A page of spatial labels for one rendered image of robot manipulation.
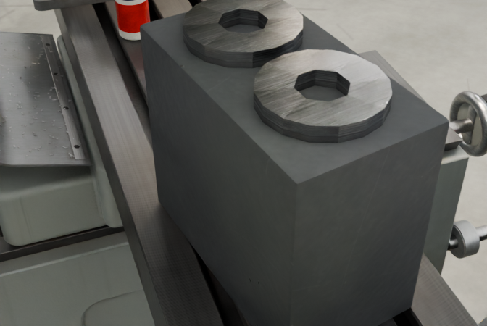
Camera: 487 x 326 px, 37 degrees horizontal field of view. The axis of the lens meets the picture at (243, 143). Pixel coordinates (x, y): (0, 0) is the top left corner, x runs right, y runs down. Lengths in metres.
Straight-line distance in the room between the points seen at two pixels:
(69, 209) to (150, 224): 0.27
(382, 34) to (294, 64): 2.43
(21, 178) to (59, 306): 0.20
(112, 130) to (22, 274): 0.27
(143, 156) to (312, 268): 0.31
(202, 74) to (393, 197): 0.15
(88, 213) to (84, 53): 0.20
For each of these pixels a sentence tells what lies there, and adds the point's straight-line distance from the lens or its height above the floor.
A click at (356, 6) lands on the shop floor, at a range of 3.11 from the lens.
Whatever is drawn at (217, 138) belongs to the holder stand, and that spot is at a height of 1.12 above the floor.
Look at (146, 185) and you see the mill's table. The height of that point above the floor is 0.97.
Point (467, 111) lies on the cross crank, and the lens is 1.33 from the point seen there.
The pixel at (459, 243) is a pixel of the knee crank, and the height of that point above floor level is 0.56.
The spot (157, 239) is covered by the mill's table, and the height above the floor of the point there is 0.97.
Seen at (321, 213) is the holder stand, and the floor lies 1.12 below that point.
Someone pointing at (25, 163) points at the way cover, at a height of 0.91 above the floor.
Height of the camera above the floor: 1.43
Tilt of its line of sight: 38 degrees down
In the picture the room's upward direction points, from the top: 1 degrees counter-clockwise
